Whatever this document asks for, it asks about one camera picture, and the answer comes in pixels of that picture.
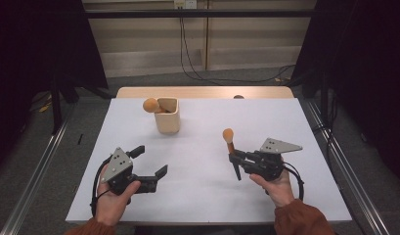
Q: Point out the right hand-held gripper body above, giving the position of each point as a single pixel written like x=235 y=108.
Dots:
x=269 y=161

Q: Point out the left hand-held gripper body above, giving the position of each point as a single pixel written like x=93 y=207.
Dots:
x=122 y=176

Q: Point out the small makeup brush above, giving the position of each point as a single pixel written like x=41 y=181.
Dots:
x=228 y=135

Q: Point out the beige square cup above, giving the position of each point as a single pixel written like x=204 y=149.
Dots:
x=168 y=122

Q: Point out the large makeup brush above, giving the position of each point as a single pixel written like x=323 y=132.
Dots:
x=151 y=105

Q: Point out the person's right hand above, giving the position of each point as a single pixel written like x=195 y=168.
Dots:
x=277 y=189

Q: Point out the person's left hand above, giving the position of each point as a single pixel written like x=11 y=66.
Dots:
x=112 y=204

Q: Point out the white table mat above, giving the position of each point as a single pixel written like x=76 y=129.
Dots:
x=200 y=186

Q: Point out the wooden table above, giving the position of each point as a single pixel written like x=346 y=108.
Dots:
x=204 y=92

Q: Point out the black metal stand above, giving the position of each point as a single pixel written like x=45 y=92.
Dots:
x=56 y=107

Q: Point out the black curtain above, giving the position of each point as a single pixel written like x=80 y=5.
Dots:
x=31 y=65
x=367 y=65

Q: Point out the black horizontal bar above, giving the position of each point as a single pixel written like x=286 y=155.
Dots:
x=200 y=13

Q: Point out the aluminium rail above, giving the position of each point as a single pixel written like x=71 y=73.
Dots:
x=34 y=176
x=357 y=189

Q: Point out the white wall socket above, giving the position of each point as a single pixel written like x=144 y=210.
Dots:
x=185 y=4

